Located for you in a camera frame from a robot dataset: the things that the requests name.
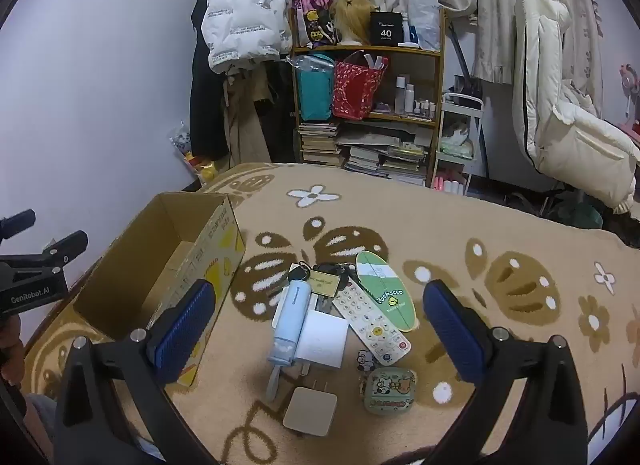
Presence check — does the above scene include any green cartoon earbuds case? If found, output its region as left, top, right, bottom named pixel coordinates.
left=361, top=366, right=418, bottom=417

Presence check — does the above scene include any square white charger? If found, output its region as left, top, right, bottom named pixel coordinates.
left=282, top=379, right=338, bottom=438

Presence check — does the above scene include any red patterned bag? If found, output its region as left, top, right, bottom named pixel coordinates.
left=331, top=51, right=390, bottom=120

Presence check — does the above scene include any black coat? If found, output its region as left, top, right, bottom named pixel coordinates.
left=189, top=0, right=231, bottom=160

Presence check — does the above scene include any dark green bag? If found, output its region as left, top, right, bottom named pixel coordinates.
left=555, top=195, right=603, bottom=228

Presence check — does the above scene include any wooden shelf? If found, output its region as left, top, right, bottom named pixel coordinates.
left=289, top=7, right=447, bottom=188

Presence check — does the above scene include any blond wig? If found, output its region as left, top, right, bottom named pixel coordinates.
left=332, top=0, right=381, bottom=46

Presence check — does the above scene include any white trolley cart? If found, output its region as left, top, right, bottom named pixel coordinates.
left=432, top=92, right=485, bottom=196

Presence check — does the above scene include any brown cardboard box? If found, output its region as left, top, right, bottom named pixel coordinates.
left=72, top=191, right=247, bottom=388

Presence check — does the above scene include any cream office chair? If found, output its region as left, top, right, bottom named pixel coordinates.
left=512, top=0, right=640, bottom=213

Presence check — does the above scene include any black box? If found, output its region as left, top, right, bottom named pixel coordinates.
left=369, top=11, right=405, bottom=47

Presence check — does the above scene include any green white packet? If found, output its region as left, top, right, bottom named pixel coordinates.
left=331, top=279, right=411, bottom=367

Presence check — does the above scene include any key bunch with gold tag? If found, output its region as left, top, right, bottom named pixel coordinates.
left=287, top=261, right=358, bottom=313

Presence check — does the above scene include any plastic bag with toys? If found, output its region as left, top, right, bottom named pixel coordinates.
left=169, top=121, right=218, bottom=183

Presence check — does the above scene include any grey blue cloth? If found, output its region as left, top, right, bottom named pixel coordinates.
left=25, top=392, right=57, bottom=461

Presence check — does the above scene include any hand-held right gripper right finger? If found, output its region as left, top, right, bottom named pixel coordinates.
left=422, top=280, right=588, bottom=465

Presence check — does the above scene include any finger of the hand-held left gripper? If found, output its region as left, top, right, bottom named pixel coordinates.
left=0, top=210, right=37, bottom=242
left=30, top=230, right=89, bottom=271

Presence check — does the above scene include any pale green pack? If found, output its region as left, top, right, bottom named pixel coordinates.
left=440, top=137, right=473, bottom=158

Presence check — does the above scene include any stack of books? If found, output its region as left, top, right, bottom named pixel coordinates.
left=298, top=121, right=431, bottom=186

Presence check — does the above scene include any teal bag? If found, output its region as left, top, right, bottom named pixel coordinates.
left=295, top=55, right=336, bottom=122

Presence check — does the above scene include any green white oval board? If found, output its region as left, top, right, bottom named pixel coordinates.
left=355, top=250, right=418, bottom=333

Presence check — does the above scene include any white block charger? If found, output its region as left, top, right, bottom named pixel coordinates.
left=294, top=309, right=349, bottom=370

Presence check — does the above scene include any light blue handheld device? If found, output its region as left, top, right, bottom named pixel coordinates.
left=265, top=279, right=313, bottom=403

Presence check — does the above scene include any white puffer jacket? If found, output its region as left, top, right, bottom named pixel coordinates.
left=205, top=0, right=293, bottom=76

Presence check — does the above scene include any beige coat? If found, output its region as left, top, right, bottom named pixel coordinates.
left=222, top=70, right=273, bottom=166

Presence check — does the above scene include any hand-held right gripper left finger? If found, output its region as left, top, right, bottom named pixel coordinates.
left=52, top=279, right=217, bottom=465

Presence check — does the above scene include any clear plastic bag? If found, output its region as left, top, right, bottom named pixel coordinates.
left=406, top=0, right=442, bottom=50

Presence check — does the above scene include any printed black pink tote bag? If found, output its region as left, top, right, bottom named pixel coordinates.
left=291, top=0, right=335, bottom=48

